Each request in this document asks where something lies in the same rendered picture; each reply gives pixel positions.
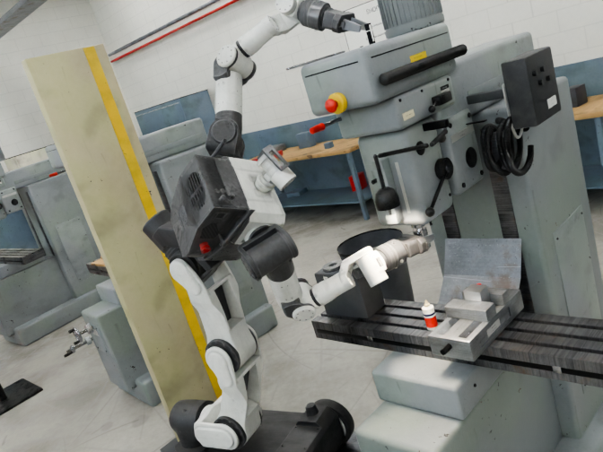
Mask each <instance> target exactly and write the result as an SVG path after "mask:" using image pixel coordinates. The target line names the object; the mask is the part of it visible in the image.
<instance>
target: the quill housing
mask: <svg viewBox="0 0 603 452"><path fill-rule="evenodd" d="M431 121H433V119H432V118H431V117H426V118H424V119H422V120H420V121H418V122H416V123H414V124H413V125H411V126H408V127H406V128H404V129H402V130H399V131H394V132H388V133H383V134H377V135H367V136H362V137H359V139H358V145H359V149H360V152H361V155H362V159H363V165H364V168H365V171H366V175H367V179H368V181H369V185H370V189H371V194H372V198H373V201H374V204H375V194H376V192H377V191H378V190H379V185H378V182H377V183H375V184H374V185H373V184H372V183H371V181H372V180H374V179H375V178H376V175H375V172H374V171H373V168H372V165H371V162H372V161H374V159H373V155H374V154H377V155H378V154H379V153H384V152H391V151H395V150H399V149H404V148H407V147H411V146H416V145H419V144H423V143H428V144H429V147H428V148H424V149H421V150H420V149H419V150H415V151H411V152H403V153H400V154H395V155H391V156H387V157H382V158H389V165H390V168H391V172H392V176H393V178H394V182H395V186H396V190H397V193H398V197H399V201H400V206H401V210H402V214H403V217H404V220H402V221H401V222H399V223H394V224H388V222H387V219H386V212H385V211H378V210H377V207H376V204H375V208H376V211H377V214H378V218H379V221H380V223H381V224H383V225H425V224H427V223H428V222H430V221H432V220H433V219H434V218H436V217H437V216H438V215H440V214H441V213H443V212H444V211H446V210H447V209H448V208H450V207H451V205H452V196H451V192H450V185H449V181H448V180H447V179H444V182H443V185H442V187H441V191H440V193H439V196H438V198H437V201H436V203H435V206H434V208H433V209H434V211H435V214H434V216H433V217H428V216H426V214H425V210H426V209H427V208H428V207H430V206H431V203H432V201H433V197H434V195H435V192H436V190H437V187H438V186H439V183H440V179H438V177H437V176H436V174H435V169H434V167H435V163H436V161H437V160H438V159H440V158H442V154H441V147H440V143H439V142H438V143H437V144H436V145H435V146H433V147H431V146H430V142H431V141H432V140H433V139H434V138H435V137H437V131H436V130H431V131H424V130H423V126H422V124H424V123H426V122H431Z"/></svg>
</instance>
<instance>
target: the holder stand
mask: <svg viewBox="0 0 603 452"><path fill-rule="evenodd" d="M341 264H342V260H335V261H331V262H329V263H326V264H325V265H323V266H322V268H321V269H320V270H319V271H317V272H316V273H315V274H314V275H315V278H316V281H317V283H320V282H322V281H325V280H327V279H328V278H330V277H332V276H333V275H335V274H337V273H339V270H340V266H341ZM352 276H353V278H354V281H355V286H354V287H353V288H352V289H350V290H348V291H346V292H344V293H342V294H340V295H339V296H337V297H336V298H334V299H333V300H332V301H330V302H329V303H327V304H326V305H324V307H325V310H326V313H327V314H328V315H336V316H345V317H360V318H370V317H371V316H372V315H373V314H375V313H376V312H377V311H378V310H379V309H380V308H382V307H383V306H384V305H385V302H384V299H383V295H382V292H381V288H380V284H377V285H375V286H374V287H371V286H370V285H369V284H368V282H367V280H366V278H365V277H364V276H363V277H361V278H359V279H356V278H355V277H354V275H353V271H352Z"/></svg>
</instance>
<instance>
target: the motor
mask: <svg viewBox="0 0 603 452"><path fill-rule="evenodd" d="M377 2H378V6H379V9H380V17H381V20H382V24H383V28H384V30H385V31H386V32H385V36H386V39H391V38H394V37H396V36H400V35H403V34H406V33H408V32H412V31H415V30H420V29H421V28H426V27H429V26H433V25H435V24H438V23H442V22H444V21H445V19H444V15H443V13H442V7H441V0H377Z"/></svg>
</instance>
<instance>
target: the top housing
mask: <svg viewBox="0 0 603 452"><path fill-rule="evenodd" d="M449 48H452V45H451V40H450V33H449V29H448V26H447V25H446V24H445V23H438V24H435V25H433V26H429V27H426V28H421V29H420V30H415V31H412V32H408V33H406V34H403V35H400V36H396V37H394V38H391V39H385V40H383V41H380V42H376V43H373V44H370V45H368V46H361V47H359V48H357V49H354V50H350V51H347V52H345V53H342V54H339V55H336V56H331V57H328V58H325V59H322V60H319V61H316V62H313V63H310V64H307V65H305V66H303V67H302V69H301V77H302V79H303V83H304V86H305V90H306V92H307V95H308V99H309V102H310V107H311V111H312V113H313V114H314V115H315V116H317V117H321V116H326V115H329V114H334V113H330V112H328V111H327V110H326V108H325V103H326V101H327V100H328V97H329V96H330V95H331V94H333V93H336V92H340V93H342V94H343V95H344V96H345V98H346V100H347V108H346V110H345V111H347V110H350V109H358V108H362V107H367V106H371V105H375V104H378V103H380V102H382V101H384V100H388V99H390V98H392V97H395V96H397V95H399V94H401V93H403V92H405V91H409V90H411V89H414V88H415V87H417V86H420V85H422V84H425V83H428V82H430V81H432V80H434V79H437V78H439V77H441V76H444V75H445V74H449V73H451V72H453V71H454V70H455V68H456V61H455V58H454V59H451V60H450V61H447V62H445V63H442V64H440V65H437V66H434V67H432V68H429V69H427V70H424V71H422V72H420V73H418V74H414V75H411V76H409V77H407V78H404V79H402V80H399V81H397V82H394V83H391V84H389V85H386V86H384V85H382V84H381V83H380V80H379V79H380V75H381V74H383V73H386V72H388V71H390V70H393V69H396V68H398V67H400V66H403V65H407V64H410V63H412V62H414V61H417V60H420V59H422V58H425V57H428V56H431V55H434V54H436V53H439V52H442V51H444V50H446V49H449Z"/></svg>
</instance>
